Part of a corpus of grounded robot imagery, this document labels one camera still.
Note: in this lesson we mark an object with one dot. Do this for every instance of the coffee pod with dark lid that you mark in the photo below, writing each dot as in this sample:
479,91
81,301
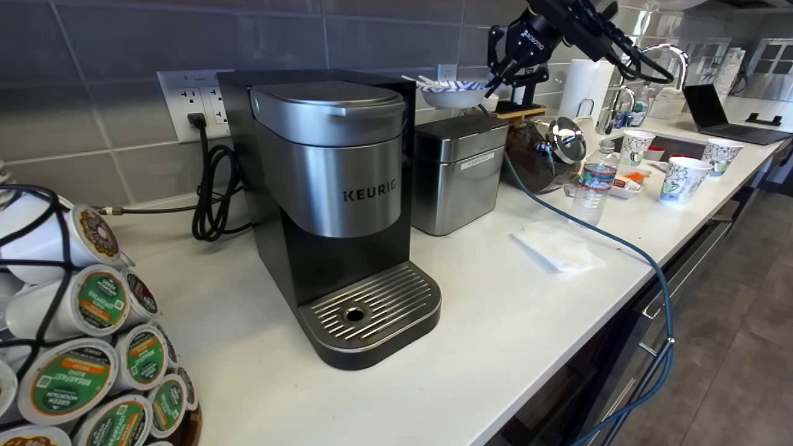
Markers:
141,296

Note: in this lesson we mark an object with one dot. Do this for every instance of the stack of white napkins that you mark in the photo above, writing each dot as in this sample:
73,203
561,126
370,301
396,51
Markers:
557,248

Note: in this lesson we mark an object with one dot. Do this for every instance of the blue soap bottle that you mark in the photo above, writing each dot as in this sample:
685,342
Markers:
635,111

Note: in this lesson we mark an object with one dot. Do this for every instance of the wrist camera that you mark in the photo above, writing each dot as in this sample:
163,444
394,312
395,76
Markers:
582,25

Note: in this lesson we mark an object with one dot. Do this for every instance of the blue and white paper plate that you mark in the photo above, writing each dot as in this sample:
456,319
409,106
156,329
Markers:
455,94

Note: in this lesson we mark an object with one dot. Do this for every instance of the clear plastic water bottle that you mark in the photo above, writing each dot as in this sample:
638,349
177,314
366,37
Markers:
593,186

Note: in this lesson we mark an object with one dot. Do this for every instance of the coffee pod with green lid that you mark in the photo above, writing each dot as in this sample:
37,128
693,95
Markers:
144,357
167,406
80,303
65,381
116,424

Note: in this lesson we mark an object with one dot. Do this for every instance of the black holder on wooden base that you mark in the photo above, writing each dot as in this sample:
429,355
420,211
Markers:
523,108

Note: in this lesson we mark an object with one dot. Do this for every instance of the patterned paper cup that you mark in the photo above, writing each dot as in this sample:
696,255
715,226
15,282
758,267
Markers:
681,179
636,147
722,156

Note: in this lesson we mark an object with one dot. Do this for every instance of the white paper towel roll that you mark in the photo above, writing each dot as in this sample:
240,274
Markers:
585,87

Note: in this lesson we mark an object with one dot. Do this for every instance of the red cup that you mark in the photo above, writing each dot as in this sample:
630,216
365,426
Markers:
655,153

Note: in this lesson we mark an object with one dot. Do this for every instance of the black laptop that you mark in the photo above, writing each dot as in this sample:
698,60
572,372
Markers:
712,114

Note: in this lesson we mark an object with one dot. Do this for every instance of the small black stand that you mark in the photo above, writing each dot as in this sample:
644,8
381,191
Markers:
763,120

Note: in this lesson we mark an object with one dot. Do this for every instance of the small white wall socket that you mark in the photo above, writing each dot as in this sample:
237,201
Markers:
446,72

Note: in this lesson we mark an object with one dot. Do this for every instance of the glass jar of coffee beans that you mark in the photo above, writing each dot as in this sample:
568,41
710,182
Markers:
533,158

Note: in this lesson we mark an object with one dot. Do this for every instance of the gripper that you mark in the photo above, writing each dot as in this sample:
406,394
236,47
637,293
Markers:
531,40

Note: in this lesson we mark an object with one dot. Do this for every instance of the silver and black coffee machine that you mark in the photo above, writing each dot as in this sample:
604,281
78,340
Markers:
334,186

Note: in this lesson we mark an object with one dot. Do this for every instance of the white dish of sachets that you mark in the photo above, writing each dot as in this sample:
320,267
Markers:
629,184

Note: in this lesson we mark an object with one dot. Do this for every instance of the chrome tap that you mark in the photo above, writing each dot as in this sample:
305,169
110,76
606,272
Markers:
619,99

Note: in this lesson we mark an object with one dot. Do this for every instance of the coffee pod with brown lid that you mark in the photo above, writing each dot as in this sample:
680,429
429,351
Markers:
56,238
31,438

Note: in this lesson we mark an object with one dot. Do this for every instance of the silver metal container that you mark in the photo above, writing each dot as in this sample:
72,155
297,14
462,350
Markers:
455,179

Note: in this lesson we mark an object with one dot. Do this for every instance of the sink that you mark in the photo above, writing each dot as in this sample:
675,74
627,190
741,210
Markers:
678,147

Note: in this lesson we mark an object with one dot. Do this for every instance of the white container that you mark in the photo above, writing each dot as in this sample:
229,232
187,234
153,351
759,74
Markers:
668,104

